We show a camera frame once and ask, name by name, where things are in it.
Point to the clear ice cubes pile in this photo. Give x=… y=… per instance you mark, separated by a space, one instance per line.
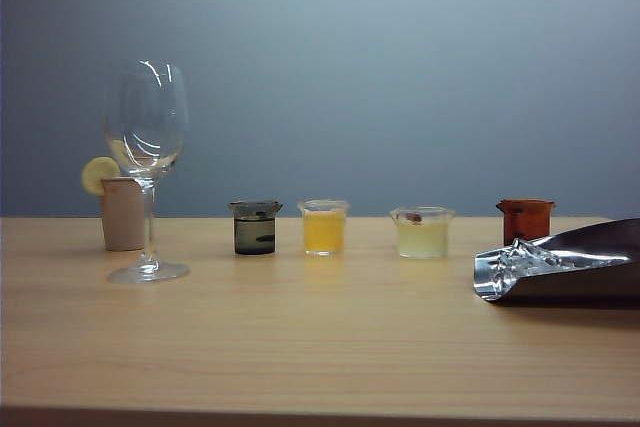
x=525 y=259

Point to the silver metal ice scoop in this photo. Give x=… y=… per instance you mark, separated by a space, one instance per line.
x=575 y=284

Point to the clear glass with orange juice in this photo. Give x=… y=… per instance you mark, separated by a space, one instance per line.
x=325 y=232

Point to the grey glass pitcher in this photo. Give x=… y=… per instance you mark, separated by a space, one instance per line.
x=254 y=237

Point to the clear wine glass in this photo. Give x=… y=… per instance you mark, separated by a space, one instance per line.
x=149 y=227

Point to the beige paper cup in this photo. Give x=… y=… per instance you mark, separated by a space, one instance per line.
x=122 y=217

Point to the amber glass pitcher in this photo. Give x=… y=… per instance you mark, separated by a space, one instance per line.
x=525 y=219

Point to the yellow lemon slice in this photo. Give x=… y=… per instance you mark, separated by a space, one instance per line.
x=97 y=174

